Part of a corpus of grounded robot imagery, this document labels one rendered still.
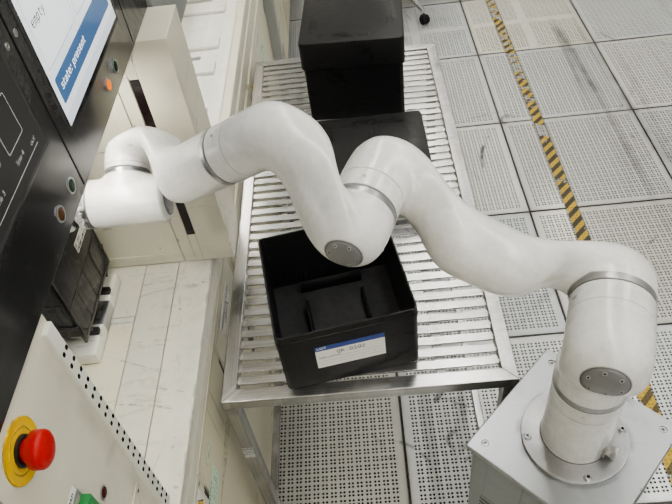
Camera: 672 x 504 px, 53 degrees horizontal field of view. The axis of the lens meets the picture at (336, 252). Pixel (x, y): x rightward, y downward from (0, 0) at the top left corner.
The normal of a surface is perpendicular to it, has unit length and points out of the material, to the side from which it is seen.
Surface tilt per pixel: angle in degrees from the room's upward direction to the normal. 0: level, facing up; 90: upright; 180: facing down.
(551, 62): 0
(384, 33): 0
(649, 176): 0
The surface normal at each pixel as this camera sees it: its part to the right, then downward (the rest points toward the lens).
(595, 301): -0.51, -0.69
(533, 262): 0.26, -0.03
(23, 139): 0.99, -0.09
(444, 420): -0.11, -0.68
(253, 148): -0.39, 0.55
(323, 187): -0.52, -0.07
